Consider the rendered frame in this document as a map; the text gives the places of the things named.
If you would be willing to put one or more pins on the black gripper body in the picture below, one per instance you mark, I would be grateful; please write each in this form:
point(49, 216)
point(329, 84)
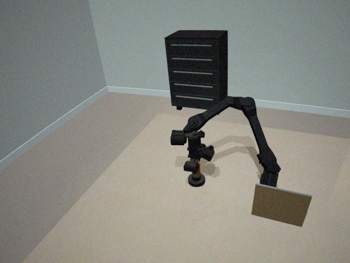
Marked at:
point(193, 164)

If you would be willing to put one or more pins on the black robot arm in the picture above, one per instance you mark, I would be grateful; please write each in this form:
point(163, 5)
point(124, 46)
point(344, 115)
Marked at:
point(247, 104)

